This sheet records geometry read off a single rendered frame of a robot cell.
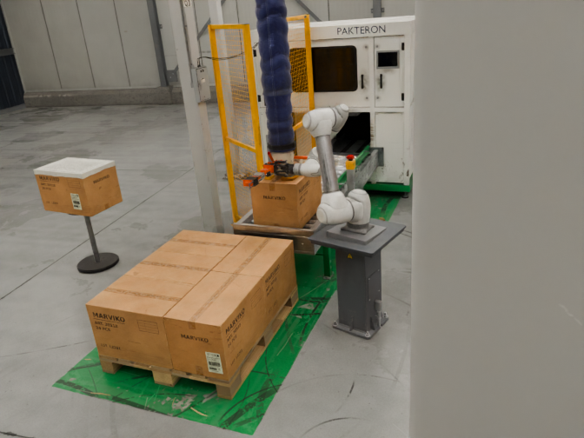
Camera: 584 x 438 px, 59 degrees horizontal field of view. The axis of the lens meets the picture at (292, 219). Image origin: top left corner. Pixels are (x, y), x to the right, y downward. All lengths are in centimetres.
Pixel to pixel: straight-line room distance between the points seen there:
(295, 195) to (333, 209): 75
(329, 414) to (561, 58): 308
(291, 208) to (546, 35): 387
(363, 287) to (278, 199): 101
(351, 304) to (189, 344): 119
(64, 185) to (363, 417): 326
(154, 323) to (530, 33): 322
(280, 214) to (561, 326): 388
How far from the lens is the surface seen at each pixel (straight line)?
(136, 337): 356
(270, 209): 418
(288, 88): 409
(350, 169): 436
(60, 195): 516
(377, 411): 330
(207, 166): 507
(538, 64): 28
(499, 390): 36
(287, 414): 330
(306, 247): 410
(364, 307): 375
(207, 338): 323
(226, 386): 339
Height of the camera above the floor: 226
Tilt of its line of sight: 23 degrees down
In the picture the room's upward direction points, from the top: 5 degrees counter-clockwise
